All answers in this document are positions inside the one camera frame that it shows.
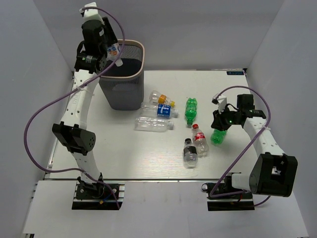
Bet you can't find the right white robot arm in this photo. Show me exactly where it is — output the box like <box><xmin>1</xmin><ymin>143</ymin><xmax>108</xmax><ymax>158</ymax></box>
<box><xmin>211</xmin><ymin>94</ymin><xmax>298</xmax><ymax>198</ymax></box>

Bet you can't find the green bottle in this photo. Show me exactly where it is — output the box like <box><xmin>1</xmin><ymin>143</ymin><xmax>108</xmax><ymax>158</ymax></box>
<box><xmin>211</xmin><ymin>129</ymin><xmax>227</xmax><ymax>145</ymax></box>
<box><xmin>185</xmin><ymin>98</ymin><xmax>198</xmax><ymax>125</ymax></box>

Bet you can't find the clear bottle blue orange label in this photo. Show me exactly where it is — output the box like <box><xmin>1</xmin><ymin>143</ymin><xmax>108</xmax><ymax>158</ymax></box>
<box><xmin>107</xmin><ymin>43</ymin><xmax>123</xmax><ymax>67</ymax></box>

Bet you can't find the grey mesh waste bin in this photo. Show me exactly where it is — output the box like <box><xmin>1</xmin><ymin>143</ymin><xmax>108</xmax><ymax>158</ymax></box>
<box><xmin>99</xmin><ymin>40</ymin><xmax>145</xmax><ymax>111</ymax></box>

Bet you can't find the clear unlabelled plastic bottle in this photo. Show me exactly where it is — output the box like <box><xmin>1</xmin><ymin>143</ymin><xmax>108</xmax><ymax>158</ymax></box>
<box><xmin>134</xmin><ymin>117</ymin><xmax>174</xmax><ymax>132</ymax></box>

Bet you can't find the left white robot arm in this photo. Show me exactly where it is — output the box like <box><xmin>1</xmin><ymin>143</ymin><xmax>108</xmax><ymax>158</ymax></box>
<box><xmin>52</xmin><ymin>17</ymin><xmax>123</xmax><ymax>198</ymax></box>

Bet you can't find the clear bottle orange cap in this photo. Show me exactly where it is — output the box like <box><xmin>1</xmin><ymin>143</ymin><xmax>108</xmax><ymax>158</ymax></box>
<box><xmin>149</xmin><ymin>90</ymin><xmax>175</xmax><ymax>107</ymax></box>

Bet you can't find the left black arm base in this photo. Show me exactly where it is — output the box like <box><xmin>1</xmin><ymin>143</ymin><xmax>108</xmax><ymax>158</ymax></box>
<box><xmin>71</xmin><ymin>182</ymin><xmax>124</xmax><ymax>211</ymax></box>

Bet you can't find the clear bottle red label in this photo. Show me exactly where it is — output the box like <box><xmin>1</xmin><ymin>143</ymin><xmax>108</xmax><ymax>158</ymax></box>
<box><xmin>192</xmin><ymin>124</ymin><xmax>209</xmax><ymax>157</ymax></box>

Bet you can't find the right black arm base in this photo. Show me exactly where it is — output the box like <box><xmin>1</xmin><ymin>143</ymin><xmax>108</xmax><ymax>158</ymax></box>
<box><xmin>201</xmin><ymin>182</ymin><xmax>255</xmax><ymax>212</ymax></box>

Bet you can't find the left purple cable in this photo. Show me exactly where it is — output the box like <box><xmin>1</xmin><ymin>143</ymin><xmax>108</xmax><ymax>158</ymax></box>
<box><xmin>23</xmin><ymin>6</ymin><xmax>126</xmax><ymax>210</ymax></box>

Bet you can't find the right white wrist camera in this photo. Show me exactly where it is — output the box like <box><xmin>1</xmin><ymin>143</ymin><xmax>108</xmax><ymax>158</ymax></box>
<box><xmin>211</xmin><ymin>93</ymin><xmax>227</xmax><ymax>113</ymax></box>

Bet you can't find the clear bottle black label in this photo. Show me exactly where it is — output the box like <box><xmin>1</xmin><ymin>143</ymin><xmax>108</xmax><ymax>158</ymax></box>
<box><xmin>183</xmin><ymin>138</ymin><xmax>198</xmax><ymax>168</ymax></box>

